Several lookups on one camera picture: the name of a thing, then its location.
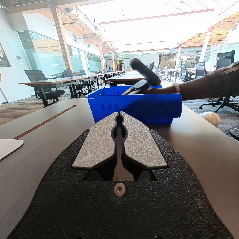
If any blue plastic bin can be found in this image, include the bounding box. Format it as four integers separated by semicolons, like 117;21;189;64
86;84;182;125

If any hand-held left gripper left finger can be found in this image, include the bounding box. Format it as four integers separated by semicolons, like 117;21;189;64
71;112;121;170

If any white flat board corner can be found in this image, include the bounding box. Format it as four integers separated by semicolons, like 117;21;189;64
0;139;24;161

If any black mesh office chair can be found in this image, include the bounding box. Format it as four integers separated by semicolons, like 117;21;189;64
195;62;207;80
63;69;88;97
229;128;239;140
199;50;239;114
179;65;189;82
24;69;66;104

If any person's right hand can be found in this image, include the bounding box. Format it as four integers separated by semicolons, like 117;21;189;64
146;84;175;94

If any person's right forearm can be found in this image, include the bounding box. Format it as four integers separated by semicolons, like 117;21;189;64
177;62;239;101

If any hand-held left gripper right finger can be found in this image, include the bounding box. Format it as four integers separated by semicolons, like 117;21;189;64
120;111;168;170

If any white bead bracelet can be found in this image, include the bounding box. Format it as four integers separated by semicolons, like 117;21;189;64
171;82;181;94

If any white round object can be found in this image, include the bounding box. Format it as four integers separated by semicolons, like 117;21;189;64
198;111;221;128

